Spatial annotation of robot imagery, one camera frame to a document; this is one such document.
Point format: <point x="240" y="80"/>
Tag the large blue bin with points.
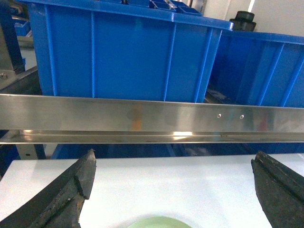
<point x="253" y="68"/>
<point x="144" y="50"/>

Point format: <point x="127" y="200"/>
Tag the large blue bin right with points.
<point x="253" y="68"/>

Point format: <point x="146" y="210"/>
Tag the large blue bin left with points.
<point x="144" y="50"/>

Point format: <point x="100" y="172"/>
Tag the stainless steel rack rail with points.
<point x="53" y="119"/>

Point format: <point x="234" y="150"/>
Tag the pale green plate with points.
<point x="159" y="222"/>

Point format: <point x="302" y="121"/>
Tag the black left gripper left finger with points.
<point x="60" y="203"/>

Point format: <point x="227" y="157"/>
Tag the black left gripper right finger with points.
<point x="280" y="192"/>

